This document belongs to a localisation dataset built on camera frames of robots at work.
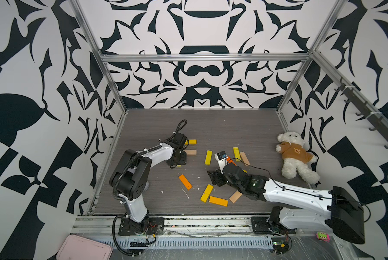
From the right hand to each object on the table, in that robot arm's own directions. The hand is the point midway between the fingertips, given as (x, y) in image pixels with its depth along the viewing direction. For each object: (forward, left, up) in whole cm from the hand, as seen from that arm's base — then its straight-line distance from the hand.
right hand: (212, 167), depth 80 cm
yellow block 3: (-10, +3, -11) cm, 15 cm away
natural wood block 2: (+10, -20, -11) cm, 25 cm away
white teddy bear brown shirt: (+8, -46, -5) cm, 47 cm away
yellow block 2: (+13, -16, -10) cm, 23 cm away
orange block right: (-2, -6, +13) cm, 14 cm away
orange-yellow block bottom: (-12, -3, -11) cm, 17 cm away
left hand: (+11, +18, -10) cm, 23 cm away
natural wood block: (+14, +11, -9) cm, 20 cm away
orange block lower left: (-3, +14, -11) cm, 17 cm away
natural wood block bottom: (-11, -11, -9) cm, 18 cm away
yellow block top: (+23, +11, -12) cm, 28 cm away
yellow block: (+11, +1, -10) cm, 14 cm away
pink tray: (-31, +58, -9) cm, 66 cm away
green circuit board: (-30, -28, -13) cm, 43 cm away
